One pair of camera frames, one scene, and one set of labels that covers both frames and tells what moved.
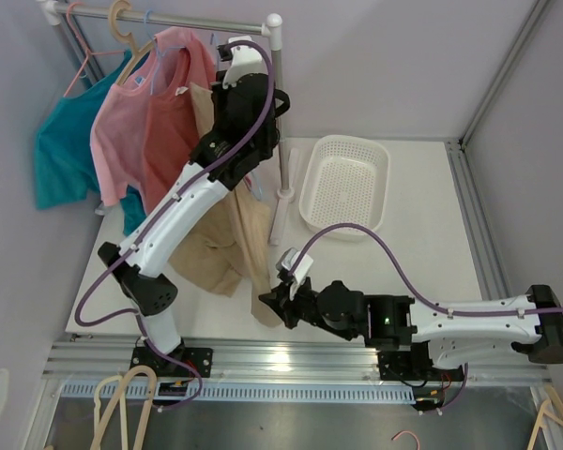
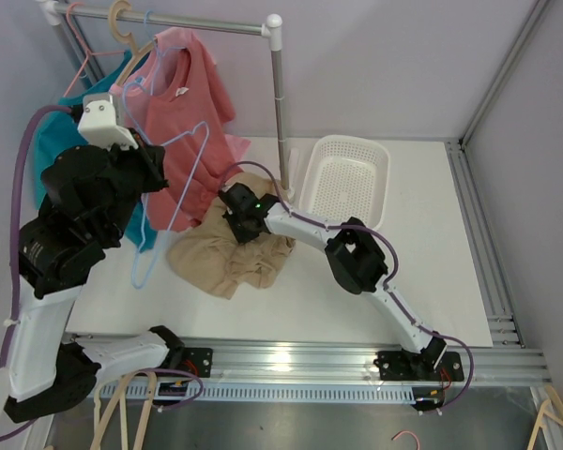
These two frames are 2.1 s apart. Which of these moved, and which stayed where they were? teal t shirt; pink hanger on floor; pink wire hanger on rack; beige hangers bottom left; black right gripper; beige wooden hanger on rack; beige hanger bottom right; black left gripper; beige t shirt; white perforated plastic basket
Moved: black left gripper; black right gripper; beige t shirt
Stayed: pink wire hanger on rack; teal t shirt; white perforated plastic basket; pink hanger on floor; beige hanger bottom right; beige wooden hanger on rack; beige hangers bottom left
